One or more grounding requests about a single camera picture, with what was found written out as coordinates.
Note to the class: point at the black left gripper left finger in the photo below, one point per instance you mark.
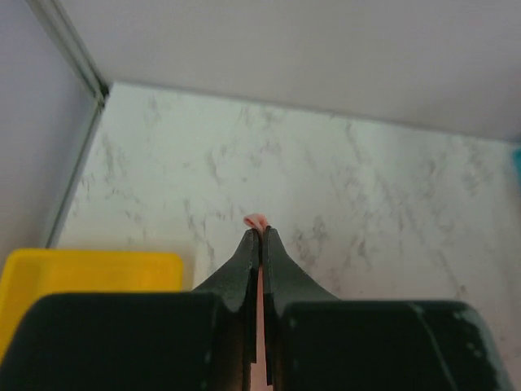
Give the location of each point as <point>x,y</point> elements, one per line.
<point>203,339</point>

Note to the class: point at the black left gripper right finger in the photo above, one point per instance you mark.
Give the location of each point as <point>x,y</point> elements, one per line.
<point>316,341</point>

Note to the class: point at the pink t shirt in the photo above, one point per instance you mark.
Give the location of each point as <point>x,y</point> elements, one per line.
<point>258,376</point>

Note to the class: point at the yellow plastic tray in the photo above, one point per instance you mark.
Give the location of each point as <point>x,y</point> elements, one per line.
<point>31,273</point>

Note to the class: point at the cyan folded t shirt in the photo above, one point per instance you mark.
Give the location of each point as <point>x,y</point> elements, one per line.
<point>514,169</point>

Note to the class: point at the left aluminium frame post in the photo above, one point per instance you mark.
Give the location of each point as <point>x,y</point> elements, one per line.
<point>58,26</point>

